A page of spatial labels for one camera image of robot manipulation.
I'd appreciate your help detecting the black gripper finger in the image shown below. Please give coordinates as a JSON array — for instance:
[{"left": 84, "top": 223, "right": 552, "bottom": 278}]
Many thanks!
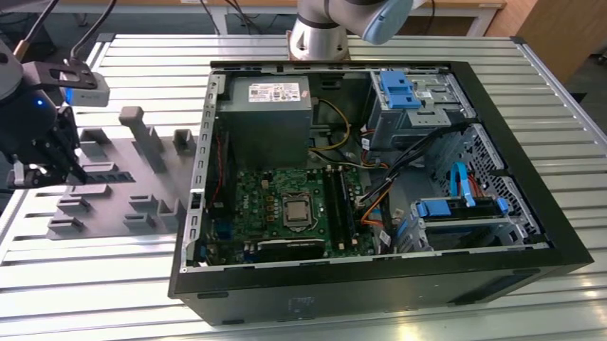
[
  {"left": 55, "top": 105, "right": 80, "bottom": 161},
  {"left": 32, "top": 138, "right": 91, "bottom": 186}
]

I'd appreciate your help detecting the black RAM slot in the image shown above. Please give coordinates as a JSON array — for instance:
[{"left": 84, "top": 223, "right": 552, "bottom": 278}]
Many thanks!
[{"left": 324, "top": 167, "right": 345, "bottom": 250}]

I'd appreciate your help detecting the grey parts rack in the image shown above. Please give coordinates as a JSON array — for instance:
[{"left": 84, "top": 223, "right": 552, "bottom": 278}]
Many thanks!
[{"left": 44, "top": 105, "right": 199, "bottom": 242}]

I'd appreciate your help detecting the green motherboard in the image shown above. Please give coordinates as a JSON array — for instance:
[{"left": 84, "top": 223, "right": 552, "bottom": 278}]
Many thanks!
[{"left": 203, "top": 166, "right": 380, "bottom": 266}]

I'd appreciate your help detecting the grey power supply unit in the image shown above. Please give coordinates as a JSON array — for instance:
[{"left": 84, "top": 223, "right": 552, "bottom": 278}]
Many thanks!
[{"left": 216, "top": 76, "right": 313, "bottom": 171}]

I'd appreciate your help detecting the silver CPU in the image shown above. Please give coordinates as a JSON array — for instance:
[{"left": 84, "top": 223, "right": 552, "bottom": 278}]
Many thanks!
[{"left": 285, "top": 199, "right": 309, "bottom": 220}]

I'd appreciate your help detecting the metal CPU socket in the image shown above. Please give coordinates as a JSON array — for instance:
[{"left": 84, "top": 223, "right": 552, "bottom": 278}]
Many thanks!
[{"left": 280, "top": 191, "right": 319, "bottom": 234}]

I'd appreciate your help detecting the black graphics card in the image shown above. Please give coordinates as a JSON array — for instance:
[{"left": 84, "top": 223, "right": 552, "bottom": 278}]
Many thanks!
[{"left": 244, "top": 238, "right": 328, "bottom": 262}]

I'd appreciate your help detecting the black PC case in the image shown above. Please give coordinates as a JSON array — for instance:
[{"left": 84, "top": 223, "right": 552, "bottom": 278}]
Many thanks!
[{"left": 168, "top": 60, "right": 596, "bottom": 327}]

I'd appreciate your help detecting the grey metal drive cage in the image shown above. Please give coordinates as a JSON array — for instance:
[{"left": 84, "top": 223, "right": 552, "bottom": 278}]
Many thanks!
[{"left": 369, "top": 69, "right": 478, "bottom": 152}]

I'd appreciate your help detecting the hard disk in blue carrier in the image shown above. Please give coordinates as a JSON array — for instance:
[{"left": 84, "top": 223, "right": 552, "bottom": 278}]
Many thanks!
[{"left": 415, "top": 197, "right": 511, "bottom": 220}]

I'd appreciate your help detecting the metal disk bay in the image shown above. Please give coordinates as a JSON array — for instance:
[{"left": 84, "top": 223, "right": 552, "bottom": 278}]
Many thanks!
[{"left": 410, "top": 197, "right": 542, "bottom": 253}]

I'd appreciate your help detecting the wooden cabinet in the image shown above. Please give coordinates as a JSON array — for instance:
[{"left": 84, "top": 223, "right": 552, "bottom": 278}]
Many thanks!
[{"left": 515, "top": 0, "right": 607, "bottom": 83}]

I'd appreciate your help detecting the thin red wire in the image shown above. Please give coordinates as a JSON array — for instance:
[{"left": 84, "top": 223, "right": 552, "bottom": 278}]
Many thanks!
[{"left": 212, "top": 129, "right": 227, "bottom": 203}]

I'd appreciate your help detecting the yellow wire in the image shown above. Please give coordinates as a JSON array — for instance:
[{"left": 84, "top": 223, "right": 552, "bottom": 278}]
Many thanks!
[{"left": 309, "top": 98, "right": 352, "bottom": 153}]

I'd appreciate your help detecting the orange flat cable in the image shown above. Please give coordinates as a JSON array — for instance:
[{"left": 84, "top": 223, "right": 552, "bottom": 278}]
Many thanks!
[{"left": 359, "top": 179, "right": 398, "bottom": 227}]

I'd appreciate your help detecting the blue drive bay bracket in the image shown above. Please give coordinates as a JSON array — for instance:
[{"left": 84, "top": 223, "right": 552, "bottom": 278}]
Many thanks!
[{"left": 379, "top": 70, "right": 423, "bottom": 111}]

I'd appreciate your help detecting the black cable bundle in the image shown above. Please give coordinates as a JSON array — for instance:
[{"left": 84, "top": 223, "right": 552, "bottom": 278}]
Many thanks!
[{"left": 383, "top": 122, "right": 468, "bottom": 182}]

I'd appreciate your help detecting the blue flat cable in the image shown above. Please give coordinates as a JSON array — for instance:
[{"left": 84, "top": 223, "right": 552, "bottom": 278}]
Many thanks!
[{"left": 448, "top": 161, "right": 478, "bottom": 209}]

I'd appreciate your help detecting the wooden desk white frame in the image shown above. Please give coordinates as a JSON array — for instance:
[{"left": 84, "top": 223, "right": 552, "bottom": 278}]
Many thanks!
[{"left": 208, "top": 0, "right": 507, "bottom": 37}]

